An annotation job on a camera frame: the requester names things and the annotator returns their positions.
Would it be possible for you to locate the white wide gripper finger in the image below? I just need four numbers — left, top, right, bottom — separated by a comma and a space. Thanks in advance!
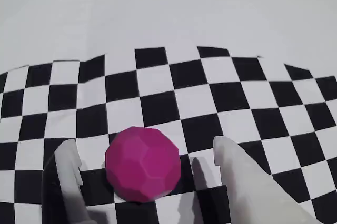
213, 136, 323, 224

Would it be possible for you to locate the white sheet with checkerboard print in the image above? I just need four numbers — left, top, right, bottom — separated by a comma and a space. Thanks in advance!
0, 0, 337, 224

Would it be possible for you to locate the pink faceted ball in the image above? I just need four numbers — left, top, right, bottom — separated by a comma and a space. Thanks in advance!
105, 126, 183, 204

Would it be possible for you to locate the white thin gripper finger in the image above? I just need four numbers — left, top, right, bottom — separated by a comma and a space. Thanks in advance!
54, 138, 92, 224

